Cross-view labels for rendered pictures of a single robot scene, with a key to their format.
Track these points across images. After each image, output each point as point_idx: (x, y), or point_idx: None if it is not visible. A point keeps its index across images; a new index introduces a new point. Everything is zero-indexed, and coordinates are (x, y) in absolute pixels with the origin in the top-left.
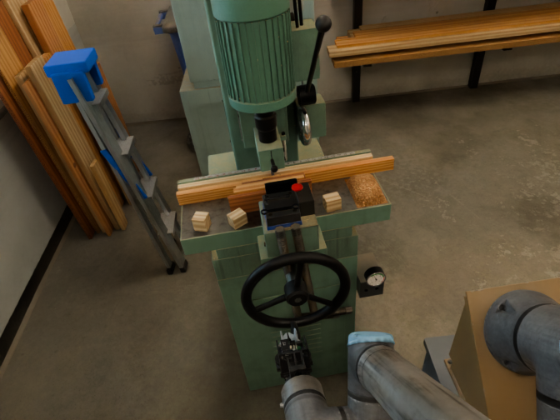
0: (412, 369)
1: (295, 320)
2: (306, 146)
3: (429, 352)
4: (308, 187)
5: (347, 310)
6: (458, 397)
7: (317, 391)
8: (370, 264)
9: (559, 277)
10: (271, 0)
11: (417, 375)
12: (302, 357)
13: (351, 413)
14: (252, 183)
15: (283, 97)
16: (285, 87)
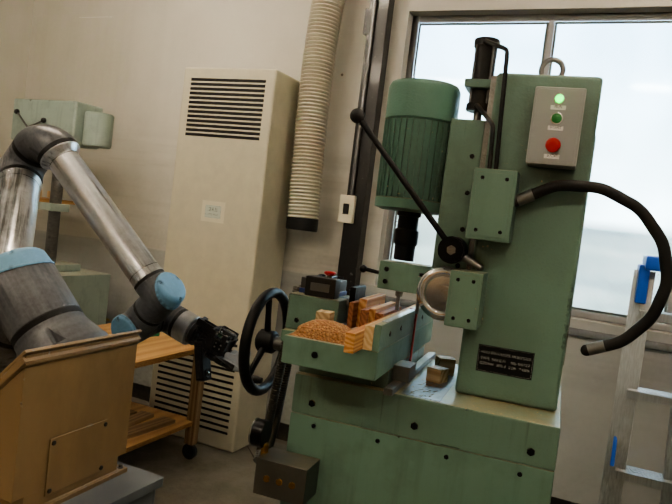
0: (126, 227)
1: (263, 383)
2: (535, 415)
3: (146, 471)
4: (326, 278)
5: (257, 450)
6: (99, 196)
7: (179, 314)
8: (289, 460)
9: (63, 345)
10: (387, 104)
11: (122, 219)
12: (208, 323)
13: None
14: (389, 303)
15: (378, 195)
16: (379, 186)
